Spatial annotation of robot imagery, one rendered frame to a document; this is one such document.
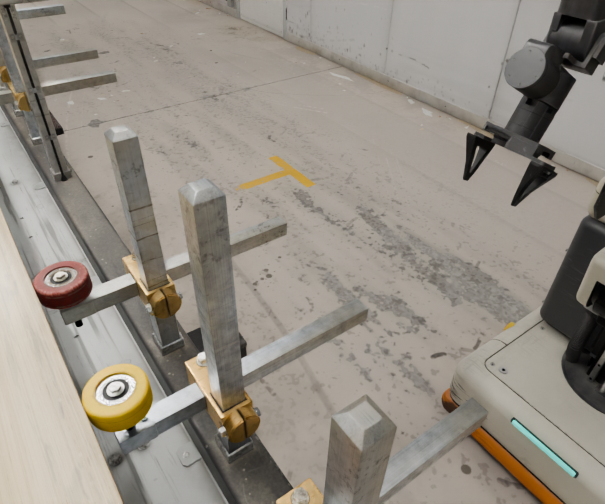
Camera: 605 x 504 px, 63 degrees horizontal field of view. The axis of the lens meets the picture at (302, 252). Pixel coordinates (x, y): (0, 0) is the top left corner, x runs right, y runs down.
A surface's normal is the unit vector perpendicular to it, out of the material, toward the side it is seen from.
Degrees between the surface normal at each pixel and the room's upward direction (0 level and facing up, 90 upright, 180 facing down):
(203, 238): 90
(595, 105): 90
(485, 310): 0
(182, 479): 0
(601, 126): 90
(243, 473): 0
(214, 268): 90
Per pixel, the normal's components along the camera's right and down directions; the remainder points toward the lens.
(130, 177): 0.58, 0.52
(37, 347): 0.02, -0.77
